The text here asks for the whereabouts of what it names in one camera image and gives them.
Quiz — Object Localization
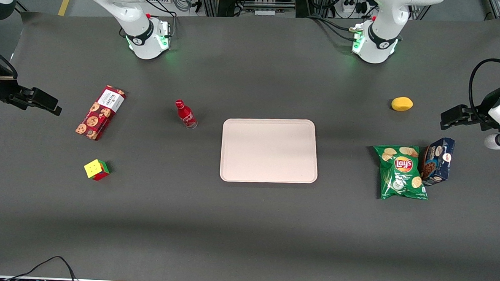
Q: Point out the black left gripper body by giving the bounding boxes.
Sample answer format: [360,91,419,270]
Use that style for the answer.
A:
[469,85,500,132]

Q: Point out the red coke bottle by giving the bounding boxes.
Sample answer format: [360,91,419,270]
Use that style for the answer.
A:
[174,99,199,130]

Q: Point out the pale pink plastic tray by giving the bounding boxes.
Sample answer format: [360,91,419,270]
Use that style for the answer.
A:
[219,116,320,186]

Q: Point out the blue cookie box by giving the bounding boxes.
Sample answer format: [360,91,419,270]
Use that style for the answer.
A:
[419,136,457,187]

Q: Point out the yellow lemon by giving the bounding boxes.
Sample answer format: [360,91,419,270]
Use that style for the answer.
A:
[390,96,414,113]

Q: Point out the red cookie box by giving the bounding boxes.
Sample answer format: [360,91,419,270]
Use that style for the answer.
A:
[75,84,127,143]

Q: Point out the green Lay's chips bag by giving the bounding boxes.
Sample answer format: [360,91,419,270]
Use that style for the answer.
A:
[371,144,431,202]

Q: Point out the colourful puzzle cube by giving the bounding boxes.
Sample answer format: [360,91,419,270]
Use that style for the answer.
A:
[83,158,111,182]

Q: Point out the white power strip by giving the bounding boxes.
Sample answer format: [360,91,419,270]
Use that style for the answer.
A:
[339,0,360,16]

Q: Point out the dark grey table mat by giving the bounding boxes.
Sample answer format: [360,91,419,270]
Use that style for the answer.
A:
[0,0,500,281]

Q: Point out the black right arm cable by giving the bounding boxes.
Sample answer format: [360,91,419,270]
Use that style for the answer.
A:
[0,43,21,83]

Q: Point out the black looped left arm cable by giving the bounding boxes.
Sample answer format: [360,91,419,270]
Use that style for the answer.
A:
[467,57,500,120]

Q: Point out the black left arm base cables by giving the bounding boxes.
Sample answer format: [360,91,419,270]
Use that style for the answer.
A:
[307,13,366,43]

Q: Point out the black cable at table edge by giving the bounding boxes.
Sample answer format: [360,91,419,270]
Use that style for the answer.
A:
[3,253,81,281]

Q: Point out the grey coiled cable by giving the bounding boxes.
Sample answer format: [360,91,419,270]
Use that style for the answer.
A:
[172,0,194,13]

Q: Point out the aluminium frame rack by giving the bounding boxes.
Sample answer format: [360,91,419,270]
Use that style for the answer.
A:
[198,0,298,21]

